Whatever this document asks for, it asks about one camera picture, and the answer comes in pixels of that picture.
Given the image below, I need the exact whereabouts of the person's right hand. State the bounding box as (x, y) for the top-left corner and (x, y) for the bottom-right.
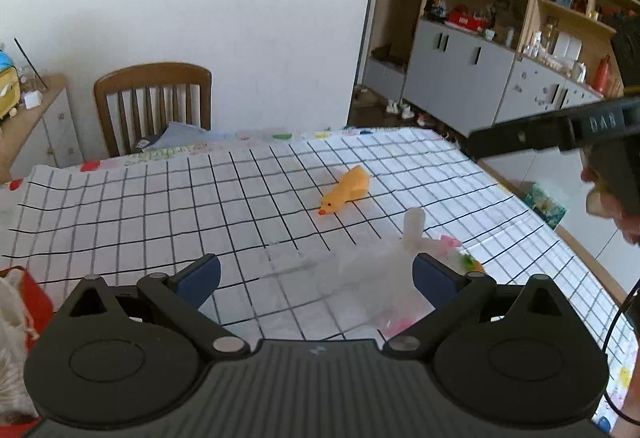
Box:
(580, 167), (640, 245)

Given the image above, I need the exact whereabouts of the white plush toy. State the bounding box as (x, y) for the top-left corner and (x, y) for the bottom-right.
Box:
(337, 207), (485, 340)

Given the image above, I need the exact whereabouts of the white black grid tablecloth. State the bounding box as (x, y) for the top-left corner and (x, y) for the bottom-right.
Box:
(1, 159), (637, 426)

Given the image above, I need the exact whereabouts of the red gold metal tin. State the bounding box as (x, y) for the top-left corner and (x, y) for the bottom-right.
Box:
(1, 267), (53, 437)

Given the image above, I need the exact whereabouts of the brown wooden chair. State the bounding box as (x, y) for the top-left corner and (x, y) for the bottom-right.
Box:
(93, 62), (213, 158)

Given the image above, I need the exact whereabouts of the wooden side cabinet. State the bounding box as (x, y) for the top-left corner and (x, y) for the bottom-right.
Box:
(1, 74), (84, 184)

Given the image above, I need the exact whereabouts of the yellow toy box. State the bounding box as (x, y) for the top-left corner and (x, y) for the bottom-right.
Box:
(0, 66), (21, 120)

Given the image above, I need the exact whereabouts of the grey wall cabinet unit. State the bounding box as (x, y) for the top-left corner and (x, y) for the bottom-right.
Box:
(349, 0), (639, 135)

